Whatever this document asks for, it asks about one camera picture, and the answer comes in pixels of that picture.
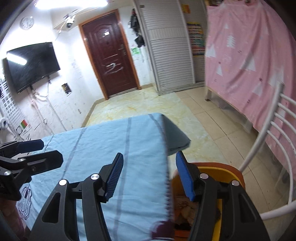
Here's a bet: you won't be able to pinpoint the orange trash bin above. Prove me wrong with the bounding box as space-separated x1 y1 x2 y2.
171 163 250 240

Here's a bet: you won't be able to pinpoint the white power adapter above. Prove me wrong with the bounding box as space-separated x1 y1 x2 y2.
0 118 9 131

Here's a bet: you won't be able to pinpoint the light blue bed sheet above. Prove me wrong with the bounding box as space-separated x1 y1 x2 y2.
18 113 190 240

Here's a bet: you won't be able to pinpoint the eye chart poster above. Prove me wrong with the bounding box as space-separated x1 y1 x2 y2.
1 78 31 135

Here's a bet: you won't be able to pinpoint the white metal chair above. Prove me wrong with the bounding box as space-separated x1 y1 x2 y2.
239 82 295 221

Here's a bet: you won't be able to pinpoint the white louvered wardrobe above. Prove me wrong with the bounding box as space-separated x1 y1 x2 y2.
134 1 207 94

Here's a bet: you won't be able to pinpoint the dark red wooden door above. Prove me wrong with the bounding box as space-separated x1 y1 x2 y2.
79 9 141 100

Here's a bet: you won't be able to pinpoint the pink tree pattern curtain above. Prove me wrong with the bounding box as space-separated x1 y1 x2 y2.
205 0 296 174

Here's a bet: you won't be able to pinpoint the black hanging bags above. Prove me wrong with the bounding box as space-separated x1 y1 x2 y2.
129 8 145 48

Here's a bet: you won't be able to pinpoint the wall cables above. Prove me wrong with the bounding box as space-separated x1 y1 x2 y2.
25 78 68 137

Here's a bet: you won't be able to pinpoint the black wall television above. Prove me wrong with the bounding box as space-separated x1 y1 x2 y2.
4 42 60 93

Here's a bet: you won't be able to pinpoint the white wall clock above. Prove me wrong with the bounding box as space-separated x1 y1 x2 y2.
20 16 35 30

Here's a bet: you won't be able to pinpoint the white security camera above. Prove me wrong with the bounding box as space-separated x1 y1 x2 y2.
66 17 75 29

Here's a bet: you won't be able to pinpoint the colourful wall chart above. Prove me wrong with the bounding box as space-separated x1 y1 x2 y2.
187 22 205 56

